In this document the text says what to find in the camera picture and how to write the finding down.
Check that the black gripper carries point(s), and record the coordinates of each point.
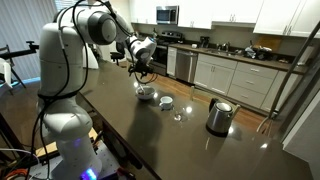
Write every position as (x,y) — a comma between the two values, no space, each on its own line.
(141,68)

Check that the mixed nuts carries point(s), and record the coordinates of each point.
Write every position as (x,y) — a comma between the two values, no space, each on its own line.
(146,94)

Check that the white bowl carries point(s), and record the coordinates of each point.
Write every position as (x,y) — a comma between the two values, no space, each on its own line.
(151,93)

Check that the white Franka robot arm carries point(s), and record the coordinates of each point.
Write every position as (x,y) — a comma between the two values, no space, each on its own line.
(63,66)

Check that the white cup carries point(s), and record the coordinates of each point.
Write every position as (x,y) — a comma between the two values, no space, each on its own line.
(166,104)

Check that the black stainless stove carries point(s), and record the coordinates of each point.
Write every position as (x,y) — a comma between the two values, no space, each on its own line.
(162,60)

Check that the black office chair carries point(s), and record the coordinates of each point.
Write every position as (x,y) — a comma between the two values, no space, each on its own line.
(117,53)

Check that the narrow white cabinet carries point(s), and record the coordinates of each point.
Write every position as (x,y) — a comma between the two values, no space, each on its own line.
(171,61)

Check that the stainless dishwasher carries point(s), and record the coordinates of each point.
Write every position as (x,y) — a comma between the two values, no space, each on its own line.
(186,66)

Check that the white rounded object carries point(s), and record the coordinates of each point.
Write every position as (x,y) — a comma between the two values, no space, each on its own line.
(91,60)

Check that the small clear glass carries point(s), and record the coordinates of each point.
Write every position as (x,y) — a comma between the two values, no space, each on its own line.
(178,116)

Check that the small white container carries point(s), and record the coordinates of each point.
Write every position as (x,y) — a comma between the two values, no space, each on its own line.
(194,46)

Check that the white upper cabinets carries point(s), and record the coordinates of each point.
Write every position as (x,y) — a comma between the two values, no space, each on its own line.
(143,11)
(276,16)
(196,13)

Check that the stainless microwave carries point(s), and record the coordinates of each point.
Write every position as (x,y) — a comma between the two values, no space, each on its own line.
(166,15)

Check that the black coffee maker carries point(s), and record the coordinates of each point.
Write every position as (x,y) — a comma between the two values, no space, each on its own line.
(204,42)

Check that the stainless steel kettle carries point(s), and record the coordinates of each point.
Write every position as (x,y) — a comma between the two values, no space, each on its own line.
(220,120)

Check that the metal sink faucet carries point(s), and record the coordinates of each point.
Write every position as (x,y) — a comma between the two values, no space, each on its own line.
(226,46)

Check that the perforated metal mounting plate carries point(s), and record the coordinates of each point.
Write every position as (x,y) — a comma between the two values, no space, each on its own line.
(106,163)

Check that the white window blinds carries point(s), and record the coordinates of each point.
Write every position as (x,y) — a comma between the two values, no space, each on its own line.
(63,3)

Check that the white lower cabinets with drawers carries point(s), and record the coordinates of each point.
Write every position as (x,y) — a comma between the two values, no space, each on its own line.
(253,83)

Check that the dish rack with items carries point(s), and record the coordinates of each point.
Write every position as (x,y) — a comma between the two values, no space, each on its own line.
(258,52)

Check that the dark kitchen countertop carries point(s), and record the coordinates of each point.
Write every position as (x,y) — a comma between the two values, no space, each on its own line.
(266,63)

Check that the grey vertical blinds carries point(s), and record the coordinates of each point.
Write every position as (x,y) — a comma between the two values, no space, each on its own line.
(20,23)

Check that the wooden cutting board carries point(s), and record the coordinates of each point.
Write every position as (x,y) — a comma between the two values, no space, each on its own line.
(271,41)

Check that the white paper towel roll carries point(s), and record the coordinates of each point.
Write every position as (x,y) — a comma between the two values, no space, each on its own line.
(305,55)

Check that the black camera boom stand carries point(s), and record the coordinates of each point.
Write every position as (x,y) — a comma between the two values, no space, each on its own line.
(20,52)

